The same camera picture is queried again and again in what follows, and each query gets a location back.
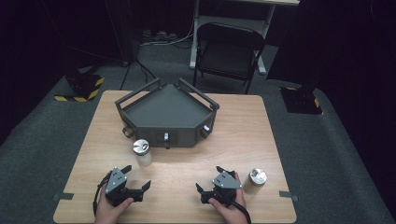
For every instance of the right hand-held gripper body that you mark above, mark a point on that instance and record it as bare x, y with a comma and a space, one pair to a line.
225, 183

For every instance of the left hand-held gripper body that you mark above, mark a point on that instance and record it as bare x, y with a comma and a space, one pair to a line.
115, 183

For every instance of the white jar with silver lid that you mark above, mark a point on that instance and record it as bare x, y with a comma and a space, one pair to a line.
142, 151

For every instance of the tan jar with silver lid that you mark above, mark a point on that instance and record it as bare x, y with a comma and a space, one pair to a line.
255, 179

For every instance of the dark grey corner tray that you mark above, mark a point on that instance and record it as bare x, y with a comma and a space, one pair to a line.
168, 109

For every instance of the person's left hand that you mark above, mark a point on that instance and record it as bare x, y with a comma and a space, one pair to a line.
107, 213

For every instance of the person's right hand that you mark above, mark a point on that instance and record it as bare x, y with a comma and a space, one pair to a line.
232, 214

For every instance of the grey tape piece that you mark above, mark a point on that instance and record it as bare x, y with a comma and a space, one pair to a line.
63, 196
289, 195

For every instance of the black folding chair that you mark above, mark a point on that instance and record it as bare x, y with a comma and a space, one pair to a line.
229, 56

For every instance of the yellow black striped base plate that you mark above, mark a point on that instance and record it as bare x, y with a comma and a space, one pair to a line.
83, 88

